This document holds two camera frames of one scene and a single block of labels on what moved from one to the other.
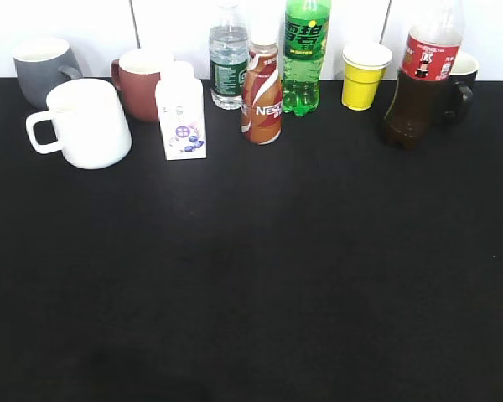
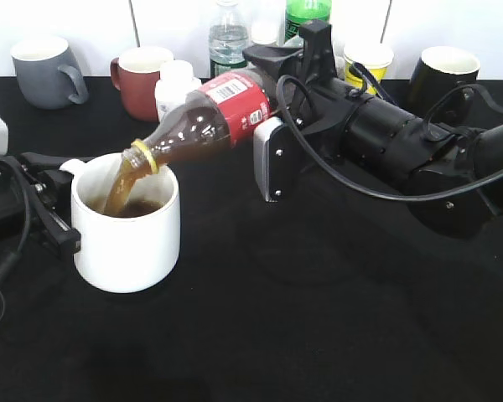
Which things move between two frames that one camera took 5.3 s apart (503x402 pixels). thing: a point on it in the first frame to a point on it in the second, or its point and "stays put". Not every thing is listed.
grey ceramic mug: (43, 64) stays put
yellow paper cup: (365, 65) stays put
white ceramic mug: (90, 122) to (134, 252)
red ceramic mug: (137, 74) stays put
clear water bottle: (229, 47) stays put
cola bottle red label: (425, 72) to (243, 99)
